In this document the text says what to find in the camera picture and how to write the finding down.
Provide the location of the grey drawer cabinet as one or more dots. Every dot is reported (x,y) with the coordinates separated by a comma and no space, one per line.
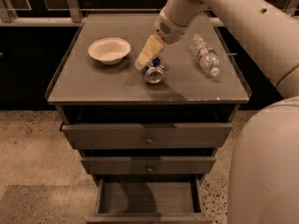
(86,91)

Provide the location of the grey open bottom drawer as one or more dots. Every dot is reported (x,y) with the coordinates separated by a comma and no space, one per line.
(174,199)

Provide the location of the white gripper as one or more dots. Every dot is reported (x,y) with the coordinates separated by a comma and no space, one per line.
(170,30)

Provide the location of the white paper bowl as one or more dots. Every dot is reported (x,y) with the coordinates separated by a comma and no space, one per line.
(109,50)

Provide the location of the grey top drawer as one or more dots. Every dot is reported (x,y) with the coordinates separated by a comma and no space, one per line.
(142,136)

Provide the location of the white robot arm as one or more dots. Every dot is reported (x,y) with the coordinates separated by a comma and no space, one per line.
(264,173)

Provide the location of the blue pepsi can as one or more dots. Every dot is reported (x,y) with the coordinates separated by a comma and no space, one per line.
(154,72)

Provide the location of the metal window railing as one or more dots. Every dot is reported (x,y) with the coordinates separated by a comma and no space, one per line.
(74,3)

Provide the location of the clear plastic water bottle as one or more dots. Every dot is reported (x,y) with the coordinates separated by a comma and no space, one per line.
(205,55)

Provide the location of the grey middle drawer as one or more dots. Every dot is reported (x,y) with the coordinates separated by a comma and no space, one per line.
(147,165)

